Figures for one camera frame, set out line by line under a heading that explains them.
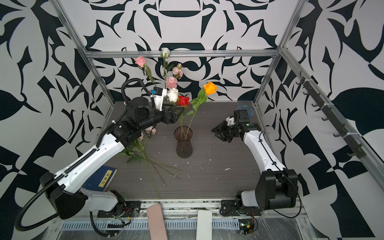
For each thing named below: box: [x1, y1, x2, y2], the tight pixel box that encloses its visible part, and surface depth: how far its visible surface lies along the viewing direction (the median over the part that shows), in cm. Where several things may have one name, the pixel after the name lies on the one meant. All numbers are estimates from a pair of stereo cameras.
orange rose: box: [185, 81, 218, 139], surface depth 73 cm
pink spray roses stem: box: [165, 63, 184, 89], surface depth 89 cm
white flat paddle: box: [196, 210, 212, 240], surface depth 67 cm
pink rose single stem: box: [134, 56, 157, 88], surface depth 85 cm
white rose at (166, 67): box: [161, 47, 174, 89], surface depth 89 cm
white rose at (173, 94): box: [167, 88, 179, 102], surface depth 63 cm
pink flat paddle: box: [146, 203, 168, 240], surface depth 70 cm
